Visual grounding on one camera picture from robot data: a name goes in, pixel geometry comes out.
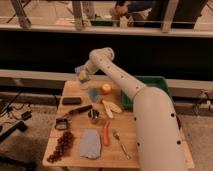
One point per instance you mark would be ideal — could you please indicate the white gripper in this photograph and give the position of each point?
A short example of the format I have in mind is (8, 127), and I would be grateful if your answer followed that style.
(88, 67)

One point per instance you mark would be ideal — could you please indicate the yellow sponge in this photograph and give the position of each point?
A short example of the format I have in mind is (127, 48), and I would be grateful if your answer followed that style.
(83, 77)

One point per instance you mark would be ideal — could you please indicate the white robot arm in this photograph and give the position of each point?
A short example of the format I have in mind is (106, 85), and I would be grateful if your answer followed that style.
(158, 138)

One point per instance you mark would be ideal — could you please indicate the blue paper cup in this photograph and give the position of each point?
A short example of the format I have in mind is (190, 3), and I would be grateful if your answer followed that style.
(94, 94)

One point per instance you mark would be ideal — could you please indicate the red yellow apple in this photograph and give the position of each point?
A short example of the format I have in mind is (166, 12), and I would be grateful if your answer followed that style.
(106, 89)

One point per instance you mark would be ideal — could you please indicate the black rectangular block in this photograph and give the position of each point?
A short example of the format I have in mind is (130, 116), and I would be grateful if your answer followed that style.
(71, 101)

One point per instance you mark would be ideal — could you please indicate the green plastic bin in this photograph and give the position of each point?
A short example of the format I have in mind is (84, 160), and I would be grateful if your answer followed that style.
(151, 81)

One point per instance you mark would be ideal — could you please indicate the orange carrot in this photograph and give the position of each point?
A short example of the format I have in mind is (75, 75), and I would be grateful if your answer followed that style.
(105, 137)

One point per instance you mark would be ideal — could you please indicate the person in background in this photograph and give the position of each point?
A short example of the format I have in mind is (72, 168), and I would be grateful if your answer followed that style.
(133, 9)

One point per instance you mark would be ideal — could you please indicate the silver fork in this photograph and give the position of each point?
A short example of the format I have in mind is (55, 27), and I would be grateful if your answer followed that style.
(122, 146)

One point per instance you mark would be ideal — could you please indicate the grey blue cloth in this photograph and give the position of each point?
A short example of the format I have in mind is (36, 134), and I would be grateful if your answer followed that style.
(90, 145)

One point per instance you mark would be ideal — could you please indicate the bunch of red grapes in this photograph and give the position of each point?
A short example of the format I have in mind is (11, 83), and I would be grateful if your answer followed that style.
(63, 144)

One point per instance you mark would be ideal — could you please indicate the black handled measuring scoop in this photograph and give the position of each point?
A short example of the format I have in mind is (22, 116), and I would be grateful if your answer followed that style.
(62, 123)

